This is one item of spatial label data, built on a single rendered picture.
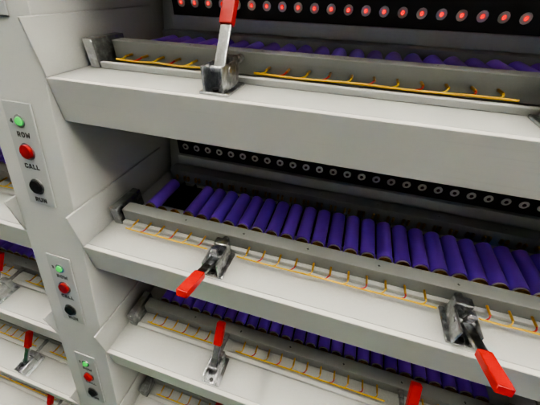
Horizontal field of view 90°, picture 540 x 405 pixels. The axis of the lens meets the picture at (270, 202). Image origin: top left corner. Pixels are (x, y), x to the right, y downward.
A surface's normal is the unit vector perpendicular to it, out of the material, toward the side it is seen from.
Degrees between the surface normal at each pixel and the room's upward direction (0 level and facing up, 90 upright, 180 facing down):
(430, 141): 105
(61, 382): 16
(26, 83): 90
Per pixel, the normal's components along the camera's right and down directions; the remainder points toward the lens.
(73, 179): 0.96, 0.20
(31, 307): 0.02, -0.77
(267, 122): -0.29, 0.60
